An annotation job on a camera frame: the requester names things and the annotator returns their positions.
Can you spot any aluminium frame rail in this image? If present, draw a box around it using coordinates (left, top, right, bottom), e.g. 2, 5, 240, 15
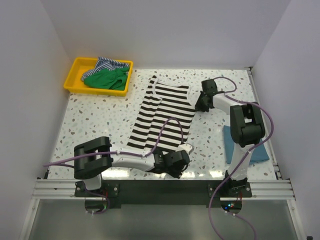
31, 179, 296, 200

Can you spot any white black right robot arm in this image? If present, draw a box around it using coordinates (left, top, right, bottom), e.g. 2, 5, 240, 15
195, 78, 266, 197

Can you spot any blue white striped tank top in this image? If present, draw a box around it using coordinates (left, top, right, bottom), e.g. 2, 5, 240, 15
81, 56, 130, 82

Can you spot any yellow plastic tray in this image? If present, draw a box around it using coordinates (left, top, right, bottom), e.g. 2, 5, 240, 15
63, 57, 134, 97

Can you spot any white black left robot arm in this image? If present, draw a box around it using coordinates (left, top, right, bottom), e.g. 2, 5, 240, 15
73, 136, 194, 196

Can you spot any blue ribbed tank top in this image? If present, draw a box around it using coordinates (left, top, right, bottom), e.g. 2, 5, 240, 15
223, 125, 270, 165

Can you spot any black white striped tank top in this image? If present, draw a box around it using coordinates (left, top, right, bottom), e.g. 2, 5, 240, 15
127, 75, 196, 152

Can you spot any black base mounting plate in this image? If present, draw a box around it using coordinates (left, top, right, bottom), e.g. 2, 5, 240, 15
74, 180, 253, 210

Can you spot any green garment in tray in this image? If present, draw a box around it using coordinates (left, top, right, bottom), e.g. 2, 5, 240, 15
83, 67, 130, 91

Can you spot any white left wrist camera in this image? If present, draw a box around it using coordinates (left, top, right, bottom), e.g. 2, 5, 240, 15
175, 143, 195, 154

